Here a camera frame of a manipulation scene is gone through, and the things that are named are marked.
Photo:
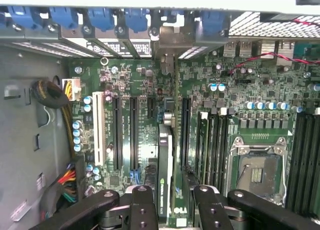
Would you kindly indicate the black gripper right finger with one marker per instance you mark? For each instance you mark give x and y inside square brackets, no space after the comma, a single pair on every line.
[212,210]

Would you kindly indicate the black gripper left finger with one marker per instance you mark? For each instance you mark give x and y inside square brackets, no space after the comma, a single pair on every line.
[142,210]

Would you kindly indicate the CPU socket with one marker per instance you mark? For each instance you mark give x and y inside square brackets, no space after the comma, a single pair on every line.
[260,170]

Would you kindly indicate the long black expansion slot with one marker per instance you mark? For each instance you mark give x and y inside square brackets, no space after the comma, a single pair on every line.
[186,130]
[134,132]
[117,132]

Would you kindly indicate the white expansion slot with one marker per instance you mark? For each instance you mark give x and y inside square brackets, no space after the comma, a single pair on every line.
[99,127]

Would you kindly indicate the short black expansion slot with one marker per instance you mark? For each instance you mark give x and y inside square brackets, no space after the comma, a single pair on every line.
[151,107]

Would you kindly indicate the green motherboard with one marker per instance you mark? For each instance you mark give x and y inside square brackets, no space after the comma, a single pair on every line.
[195,80]

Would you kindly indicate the white power connector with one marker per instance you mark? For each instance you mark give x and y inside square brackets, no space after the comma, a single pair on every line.
[75,90]

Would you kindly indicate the dark grey PC case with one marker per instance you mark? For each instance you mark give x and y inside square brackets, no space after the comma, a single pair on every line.
[22,140]

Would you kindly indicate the blue card retention clip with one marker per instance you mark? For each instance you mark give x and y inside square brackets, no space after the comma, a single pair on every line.
[63,16]
[136,20]
[212,22]
[100,18]
[23,16]

